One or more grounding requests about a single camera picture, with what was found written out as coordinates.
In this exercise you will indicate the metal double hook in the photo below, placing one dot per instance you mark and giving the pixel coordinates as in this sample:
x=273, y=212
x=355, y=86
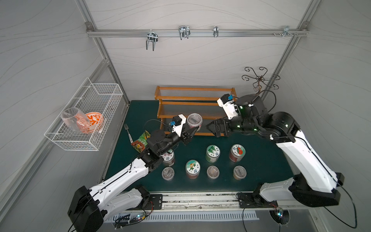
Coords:
x=152, y=38
x=184, y=32

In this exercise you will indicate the small clear-lid jar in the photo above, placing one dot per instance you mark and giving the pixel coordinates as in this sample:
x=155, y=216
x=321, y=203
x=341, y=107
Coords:
x=213, y=172
x=239, y=172
x=194, y=120
x=168, y=173

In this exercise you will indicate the clear glass cup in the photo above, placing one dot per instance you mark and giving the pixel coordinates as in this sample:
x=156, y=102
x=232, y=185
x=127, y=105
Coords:
x=75, y=119

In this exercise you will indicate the white wire basket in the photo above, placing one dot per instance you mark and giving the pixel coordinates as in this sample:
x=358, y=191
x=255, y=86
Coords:
x=90, y=97

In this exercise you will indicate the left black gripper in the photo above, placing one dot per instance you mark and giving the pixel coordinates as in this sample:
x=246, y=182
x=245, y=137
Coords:
x=183, y=136

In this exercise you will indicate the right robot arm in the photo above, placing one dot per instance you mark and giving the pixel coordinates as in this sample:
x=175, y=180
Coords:
x=314, y=186

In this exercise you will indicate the metal scroll hook stand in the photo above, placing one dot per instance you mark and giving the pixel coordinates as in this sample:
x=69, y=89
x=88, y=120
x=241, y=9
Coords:
x=259, y=78

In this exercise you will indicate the green snack packet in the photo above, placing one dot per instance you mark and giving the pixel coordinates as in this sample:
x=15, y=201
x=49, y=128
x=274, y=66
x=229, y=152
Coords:
x=140, y=144

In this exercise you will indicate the flower label seed jar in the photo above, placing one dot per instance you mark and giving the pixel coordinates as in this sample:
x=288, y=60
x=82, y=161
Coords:
x=168, y=158

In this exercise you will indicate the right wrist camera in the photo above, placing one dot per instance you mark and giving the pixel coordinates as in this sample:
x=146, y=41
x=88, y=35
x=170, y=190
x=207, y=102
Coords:
x=227, y=103

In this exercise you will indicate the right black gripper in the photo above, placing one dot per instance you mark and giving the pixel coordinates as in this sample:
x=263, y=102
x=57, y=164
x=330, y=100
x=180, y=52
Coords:
x=225, y=126

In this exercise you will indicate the orange patterned bowl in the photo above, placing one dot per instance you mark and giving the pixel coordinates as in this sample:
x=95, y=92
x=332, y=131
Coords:
x=96, y=122

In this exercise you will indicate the orange wooden tiered shelf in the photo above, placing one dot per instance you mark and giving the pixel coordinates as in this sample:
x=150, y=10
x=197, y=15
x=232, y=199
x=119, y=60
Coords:
x=176, y=100

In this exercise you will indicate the metal double hook middle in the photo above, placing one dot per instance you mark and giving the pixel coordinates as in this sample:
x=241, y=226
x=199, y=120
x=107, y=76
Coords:
x=184, y=32

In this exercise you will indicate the tomato label seed jar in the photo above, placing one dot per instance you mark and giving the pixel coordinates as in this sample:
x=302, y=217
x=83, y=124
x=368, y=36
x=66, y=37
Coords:
x=237, y=152

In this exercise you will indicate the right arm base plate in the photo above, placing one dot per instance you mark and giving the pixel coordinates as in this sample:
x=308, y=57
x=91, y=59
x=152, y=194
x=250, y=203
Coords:
x=251, y=200

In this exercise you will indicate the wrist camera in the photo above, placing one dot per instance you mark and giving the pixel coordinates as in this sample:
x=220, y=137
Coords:
x=227, y=103
x=177, y=124

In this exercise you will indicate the white handled fork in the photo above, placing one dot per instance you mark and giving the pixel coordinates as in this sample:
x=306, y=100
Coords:
x=129, y=135

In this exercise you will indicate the metal hook right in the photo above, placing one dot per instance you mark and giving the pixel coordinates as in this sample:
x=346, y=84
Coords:
x=285, y=33

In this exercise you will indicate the orange fruit label jar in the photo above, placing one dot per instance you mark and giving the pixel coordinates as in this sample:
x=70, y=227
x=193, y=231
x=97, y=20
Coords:
x=193, y=169

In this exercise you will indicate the green leaf label jar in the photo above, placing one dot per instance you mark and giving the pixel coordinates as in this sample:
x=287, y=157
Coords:
x=212, y=153

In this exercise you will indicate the aluminium top rail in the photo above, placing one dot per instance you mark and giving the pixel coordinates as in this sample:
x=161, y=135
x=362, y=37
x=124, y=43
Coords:
x=194, y=33

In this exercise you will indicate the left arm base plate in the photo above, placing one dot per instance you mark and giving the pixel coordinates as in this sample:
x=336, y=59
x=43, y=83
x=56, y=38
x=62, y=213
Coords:
x=153, y=202

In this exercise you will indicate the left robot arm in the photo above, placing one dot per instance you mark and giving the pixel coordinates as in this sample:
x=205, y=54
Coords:
x=89, y=208

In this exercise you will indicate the metal single hook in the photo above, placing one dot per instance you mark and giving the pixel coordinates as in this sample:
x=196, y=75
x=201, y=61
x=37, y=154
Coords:
x=215, y=31

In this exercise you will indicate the metal double hook left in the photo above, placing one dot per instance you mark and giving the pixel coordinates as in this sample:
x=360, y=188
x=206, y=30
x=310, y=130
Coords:
x=152, y=38

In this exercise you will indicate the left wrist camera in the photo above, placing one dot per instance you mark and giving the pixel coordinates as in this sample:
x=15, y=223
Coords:
x=177, y=124

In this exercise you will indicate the small clear-lid jar top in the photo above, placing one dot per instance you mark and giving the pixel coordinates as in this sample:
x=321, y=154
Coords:
x=194, y=120

